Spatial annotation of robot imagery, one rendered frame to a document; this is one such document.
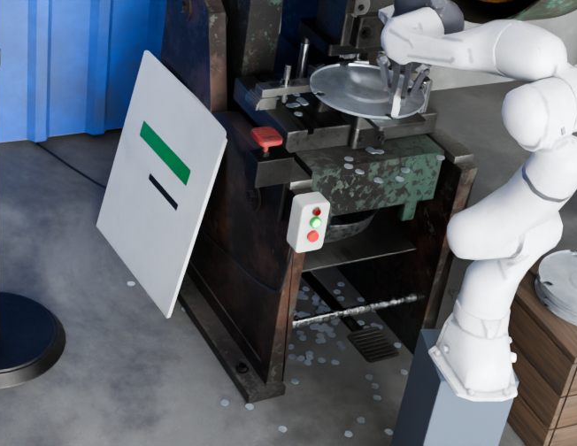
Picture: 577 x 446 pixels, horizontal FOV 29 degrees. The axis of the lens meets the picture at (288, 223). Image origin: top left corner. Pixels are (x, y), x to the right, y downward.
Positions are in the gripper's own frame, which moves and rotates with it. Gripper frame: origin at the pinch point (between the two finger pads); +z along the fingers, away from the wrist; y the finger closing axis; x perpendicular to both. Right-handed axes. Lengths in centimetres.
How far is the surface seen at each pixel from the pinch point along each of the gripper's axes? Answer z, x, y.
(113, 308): 77, -29, -66
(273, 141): -1.3, -22.9, -23.8
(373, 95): 5.5, 6.2, -6.9
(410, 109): 5.6, 4.6, 2.9
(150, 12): 66, 80, -98
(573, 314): 41, -16, 55
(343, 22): -9.5, 12.5, -17.5
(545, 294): 43, -11, 47
